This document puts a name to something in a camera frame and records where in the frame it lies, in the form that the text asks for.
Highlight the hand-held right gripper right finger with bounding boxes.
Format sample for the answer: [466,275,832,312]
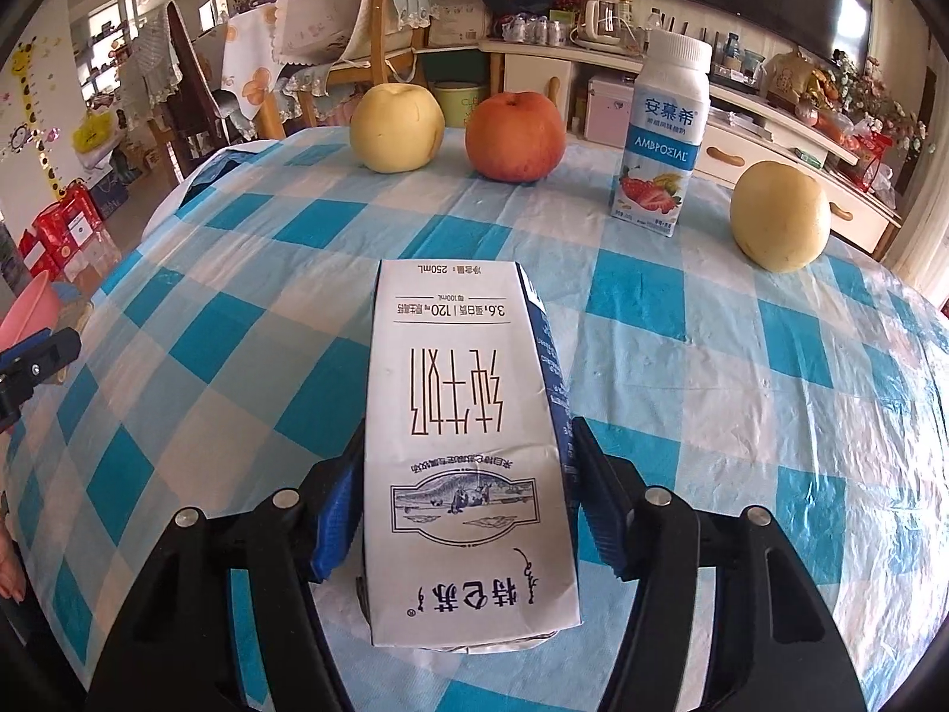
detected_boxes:
[571,415,868,712]

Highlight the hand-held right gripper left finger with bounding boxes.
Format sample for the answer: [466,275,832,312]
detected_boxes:
[85,415,368,712]

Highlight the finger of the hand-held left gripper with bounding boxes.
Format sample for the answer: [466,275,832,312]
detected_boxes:
[0,326,82,435]

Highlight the red plastic basin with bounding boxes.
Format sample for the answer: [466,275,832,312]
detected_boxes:
[0,270,61,347]

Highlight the blue white milk carton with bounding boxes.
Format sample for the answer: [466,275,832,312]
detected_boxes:
[359,259,584,651]

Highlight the person's left hand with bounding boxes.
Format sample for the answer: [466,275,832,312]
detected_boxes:
[0,526,28,603]

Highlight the stack of red boxes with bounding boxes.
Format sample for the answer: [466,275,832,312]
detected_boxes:
[18,185,106,284]

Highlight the blue white checked tablecloth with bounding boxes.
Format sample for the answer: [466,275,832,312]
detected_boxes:
[0,122,949,712]

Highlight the yellow plastic bag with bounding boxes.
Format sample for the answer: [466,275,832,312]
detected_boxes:
[71,109,117,154]

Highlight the giraffe height chart sticker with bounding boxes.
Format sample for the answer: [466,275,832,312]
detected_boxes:
[10,40,72,202]

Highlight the dark wooden chair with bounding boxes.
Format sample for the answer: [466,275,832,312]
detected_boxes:
[158,0,224,165]

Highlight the white cloth with orange print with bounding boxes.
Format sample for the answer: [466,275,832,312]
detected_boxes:
[221,7,287,142]

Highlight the oval yellow pear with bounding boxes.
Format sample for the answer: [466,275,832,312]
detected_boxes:
[728,160,832,272]

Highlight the white yogurt bottle fruit label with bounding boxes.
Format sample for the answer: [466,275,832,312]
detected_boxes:
[609,30,714,237]

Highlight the pink metal box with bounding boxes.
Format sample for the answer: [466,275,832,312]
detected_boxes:
[585,73,639,142]

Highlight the white television cabinet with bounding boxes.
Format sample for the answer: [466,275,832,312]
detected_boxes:
[481,36,903,254]

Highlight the green waste bin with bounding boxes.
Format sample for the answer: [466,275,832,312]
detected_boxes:
[433,81,488,128]

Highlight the light wooden chair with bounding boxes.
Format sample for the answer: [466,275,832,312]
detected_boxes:
[259,0,435,142]

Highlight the white embroidered chair cover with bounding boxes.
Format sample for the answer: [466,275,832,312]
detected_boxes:
[273,0,381,68]

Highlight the gold ornament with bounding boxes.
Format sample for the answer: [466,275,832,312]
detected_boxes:
[766,51,832,109]

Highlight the row of small jars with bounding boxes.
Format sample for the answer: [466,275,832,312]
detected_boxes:
[502,12,569,45]

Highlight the glass kettle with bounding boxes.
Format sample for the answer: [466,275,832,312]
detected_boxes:
[577,0,636,46]

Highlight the dried flower bunch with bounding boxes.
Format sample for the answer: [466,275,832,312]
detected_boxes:
[829,51,928,157]

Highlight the white cardboard box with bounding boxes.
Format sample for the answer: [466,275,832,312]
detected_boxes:
[429,0,491,46]

